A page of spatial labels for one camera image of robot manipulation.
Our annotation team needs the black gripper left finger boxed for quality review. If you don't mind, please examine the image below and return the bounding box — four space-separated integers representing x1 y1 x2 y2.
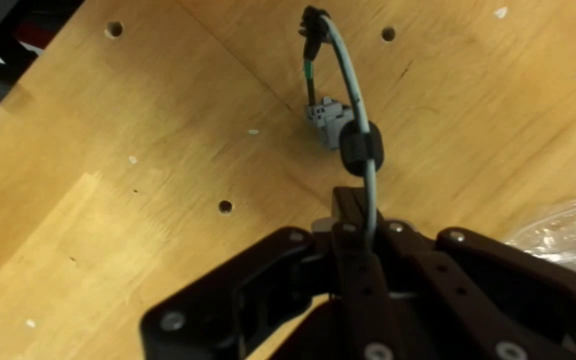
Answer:
138 186 392 360

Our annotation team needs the clear plastic bag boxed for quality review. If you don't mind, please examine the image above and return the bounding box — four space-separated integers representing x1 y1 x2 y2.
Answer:
501 188 576 283

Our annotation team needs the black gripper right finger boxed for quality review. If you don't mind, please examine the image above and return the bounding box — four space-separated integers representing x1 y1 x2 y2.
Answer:
355 188 576 360

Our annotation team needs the gray cable with black ferrite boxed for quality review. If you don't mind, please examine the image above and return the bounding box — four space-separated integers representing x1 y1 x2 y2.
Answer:
297 4 388 249

